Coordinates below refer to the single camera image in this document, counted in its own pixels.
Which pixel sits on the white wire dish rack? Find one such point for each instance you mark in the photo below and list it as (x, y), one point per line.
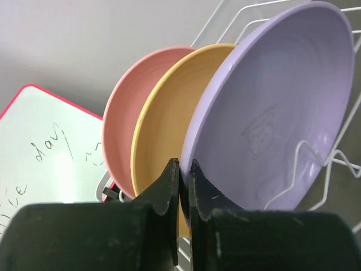
(241, 130)

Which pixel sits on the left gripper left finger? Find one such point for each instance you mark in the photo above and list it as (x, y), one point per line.
(138, 235)

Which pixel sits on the yellow plate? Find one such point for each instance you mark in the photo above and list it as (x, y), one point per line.
(164, 119)

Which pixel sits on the purple plate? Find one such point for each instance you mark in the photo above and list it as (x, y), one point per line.
(271, 113)

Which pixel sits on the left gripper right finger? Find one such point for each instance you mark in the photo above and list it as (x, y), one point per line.
(227, 237)

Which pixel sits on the red-framed whiteboard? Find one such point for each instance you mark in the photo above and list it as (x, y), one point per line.
(51, 152)

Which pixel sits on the pink plate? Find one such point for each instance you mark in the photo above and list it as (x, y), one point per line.
(124, 106)

